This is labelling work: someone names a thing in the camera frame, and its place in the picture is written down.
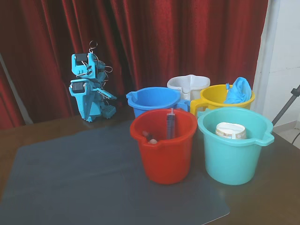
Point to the dark grey mat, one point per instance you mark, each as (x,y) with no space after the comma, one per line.
(70,175)

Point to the grey metal pole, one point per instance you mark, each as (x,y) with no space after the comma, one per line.
(14,86)

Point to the pink cotton ball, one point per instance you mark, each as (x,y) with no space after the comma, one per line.
(153,141)

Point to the red plastic bucket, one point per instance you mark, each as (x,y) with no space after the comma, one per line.
(164,159)

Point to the blue plastic bucket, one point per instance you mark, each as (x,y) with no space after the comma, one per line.
(152,103)

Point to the red curtain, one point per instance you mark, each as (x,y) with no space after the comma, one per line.
(152,35)

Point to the teal plastic bucket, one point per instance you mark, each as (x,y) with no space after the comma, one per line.
(229,161)

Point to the white plastic bucket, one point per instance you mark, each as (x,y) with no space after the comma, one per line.
(178,84)

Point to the yellow plastic bucket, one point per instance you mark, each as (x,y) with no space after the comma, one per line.
(246,105)

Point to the teal gripper with motor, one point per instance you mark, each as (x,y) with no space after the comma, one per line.
(82,101)

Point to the blue disposable cap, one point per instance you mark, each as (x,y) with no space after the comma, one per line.
(239,91)

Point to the wrist camera on teal mount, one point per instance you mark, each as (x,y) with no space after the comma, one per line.
(106,93)

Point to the black tripod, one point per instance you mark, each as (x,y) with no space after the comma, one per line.
(287,104)

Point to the plastic syringe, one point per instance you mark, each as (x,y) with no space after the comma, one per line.
(170,126)

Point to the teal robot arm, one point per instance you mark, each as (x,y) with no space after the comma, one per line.
(80,68)

